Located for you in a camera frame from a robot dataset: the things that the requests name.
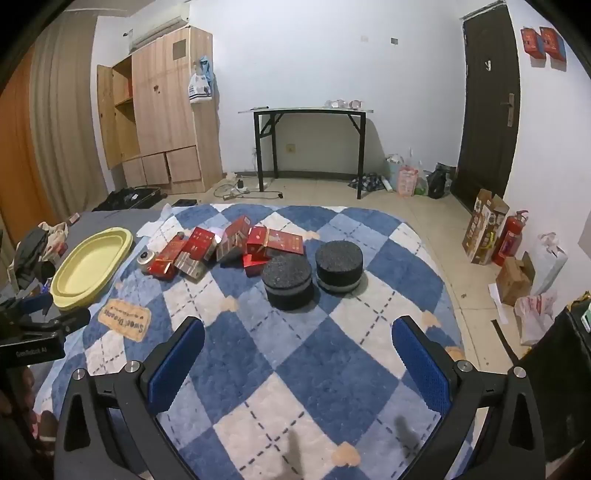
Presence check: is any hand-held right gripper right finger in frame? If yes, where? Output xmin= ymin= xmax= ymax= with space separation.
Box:
xmin=392 ymin=315 xmax=540 ymax=480

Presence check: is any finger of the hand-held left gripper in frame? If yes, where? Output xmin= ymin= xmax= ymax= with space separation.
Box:
xmin=0 ymin=292 xmax=54 ymax=320
xmin=21 ymin=308 xmax=92 ymax=340

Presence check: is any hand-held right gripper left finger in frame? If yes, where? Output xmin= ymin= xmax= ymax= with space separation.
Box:
xmin=54 ymin=316 xmax=206 ymax=480

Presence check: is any yellow plastic basin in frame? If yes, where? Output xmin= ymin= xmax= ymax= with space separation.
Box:
xmin=50 ymin=227 xmax=134 ymax=311

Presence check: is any pile of red cigarette packs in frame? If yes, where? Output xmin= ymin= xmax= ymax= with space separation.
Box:
xmin=147 ymin=216 xmax=305 ymax=281

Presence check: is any dark clothing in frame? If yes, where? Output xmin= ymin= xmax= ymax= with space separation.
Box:
xmin=13 ymin=228 xmax=57 ymax=289

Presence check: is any beige cloth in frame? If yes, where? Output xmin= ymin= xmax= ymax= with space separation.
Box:
xmin=38 ymin=222 xmax=70 ymax=257

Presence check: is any grey bed sheet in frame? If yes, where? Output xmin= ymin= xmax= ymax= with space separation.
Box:
xmin=9 ymin=210 xmax=167 ymax=296

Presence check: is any blue checkered blanket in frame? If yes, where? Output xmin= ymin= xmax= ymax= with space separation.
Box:
xmin=34 ymin=204 xmax=476 ymax=480

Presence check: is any white red-printed plastic bag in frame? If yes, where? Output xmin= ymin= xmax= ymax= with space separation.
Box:
xmin=514 ymin=291 xmax=558 ymax=346

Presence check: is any brown cardboard box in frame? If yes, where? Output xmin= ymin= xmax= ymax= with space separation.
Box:
xmin=495 ymin=251 xmax=536 ymax=306

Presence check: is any white paper sheet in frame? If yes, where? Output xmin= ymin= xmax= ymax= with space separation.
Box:
xmin=137 ymin=205 xmax=175 ymax=238

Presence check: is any open black suitcase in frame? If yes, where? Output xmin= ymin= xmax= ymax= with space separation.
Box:
xmin=92 ymin=186 xmax=162 ymax=212

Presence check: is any orange curtain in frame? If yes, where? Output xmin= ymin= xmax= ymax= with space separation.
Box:
xmin=0 ymin=46 xmax=58 ymax=232

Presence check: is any printed cardboard box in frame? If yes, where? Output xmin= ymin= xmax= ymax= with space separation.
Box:
xmin=462 ymin=188 xmax=510 ymax=265

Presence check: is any red fire extinguisher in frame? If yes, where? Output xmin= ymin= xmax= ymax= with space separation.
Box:
xmin=492 ymin=210 xmax=529 ymax=267

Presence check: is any white paper bag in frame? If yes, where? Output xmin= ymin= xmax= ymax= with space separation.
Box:
xmin=531 ymin=233 xmax=568 ymax=296

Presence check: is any black bag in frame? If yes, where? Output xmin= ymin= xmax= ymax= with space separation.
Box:
xmin=427 ymin=164 xmax=455 ymax=200

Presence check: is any pink plastic bag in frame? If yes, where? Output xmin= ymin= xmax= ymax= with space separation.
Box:
xmin=397 ymin=161 xmax=419 ymax=197

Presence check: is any plaid cloth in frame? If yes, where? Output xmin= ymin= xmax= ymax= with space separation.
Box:
xmin=348 ymin=173 xmax=393 ymax=192

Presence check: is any beige curtain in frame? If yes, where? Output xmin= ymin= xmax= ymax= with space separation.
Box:
xmin=30 ymin=14 xmax=109 ymax=213

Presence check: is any white translucent plastic bag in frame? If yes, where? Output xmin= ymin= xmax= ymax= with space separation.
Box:
xmin=385 ymin=154 xmax=404 ymax=185

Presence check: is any wooden wardrobe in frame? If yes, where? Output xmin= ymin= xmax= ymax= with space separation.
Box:
xmin=96 ymin=25 xmax=223 ymax=195

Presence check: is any dark brown door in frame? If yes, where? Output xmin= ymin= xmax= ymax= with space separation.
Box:
xmin=450 ymin=4 xmax=527 ymax=215

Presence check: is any white hanging plastic bag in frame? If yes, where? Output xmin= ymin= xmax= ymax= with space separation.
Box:
xmin=187 ymin=55 xmax=217 ymax=104

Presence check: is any black folding table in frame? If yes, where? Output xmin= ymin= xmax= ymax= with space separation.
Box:
xmin=238 ymin=107 xmax=376 ymax=200

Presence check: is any white air conditioner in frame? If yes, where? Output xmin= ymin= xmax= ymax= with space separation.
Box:
xmin=128 ymin=4 xmax=190 ymax=47

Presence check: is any white power strip with cables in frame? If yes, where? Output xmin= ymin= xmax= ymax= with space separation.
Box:
xmin=212 ymin=178 xmax=283 ymax=200

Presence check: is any red wall-mounted box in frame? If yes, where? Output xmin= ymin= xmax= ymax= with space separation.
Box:
xmin=540 ymin=26 xmax=567 ymax=62
xmin=521 ymin=27 xmax=544 ymax=58

